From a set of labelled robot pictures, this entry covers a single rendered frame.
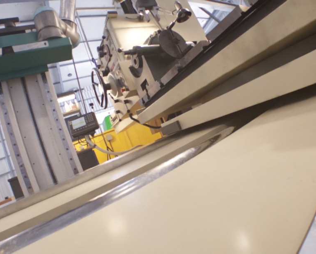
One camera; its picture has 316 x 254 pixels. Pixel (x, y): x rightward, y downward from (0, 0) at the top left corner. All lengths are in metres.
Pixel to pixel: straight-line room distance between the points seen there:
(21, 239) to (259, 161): 0.34
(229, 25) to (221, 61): 0.10
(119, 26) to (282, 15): 1.37
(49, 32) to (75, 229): 1.02
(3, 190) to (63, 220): 15.27
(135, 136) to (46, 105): 3.28
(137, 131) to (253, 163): 4.09
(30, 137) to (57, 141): 0.17
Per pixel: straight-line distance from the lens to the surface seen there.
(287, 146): 0.21
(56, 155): 1.10
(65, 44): 1.07
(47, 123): 1.13
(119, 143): 4.05
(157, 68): 0.92
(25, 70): 1.20
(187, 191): 0.18
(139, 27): 1.71
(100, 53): 1.73
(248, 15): 0.53
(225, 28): 0.56
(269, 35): 0.46
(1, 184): 15.57
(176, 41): 0.92
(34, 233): 0.32
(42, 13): 1.23
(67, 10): 1.43
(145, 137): 4.28
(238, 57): 0.49
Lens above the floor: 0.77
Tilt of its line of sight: 3 degrees up
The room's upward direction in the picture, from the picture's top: 22 degrees counter-clockwise
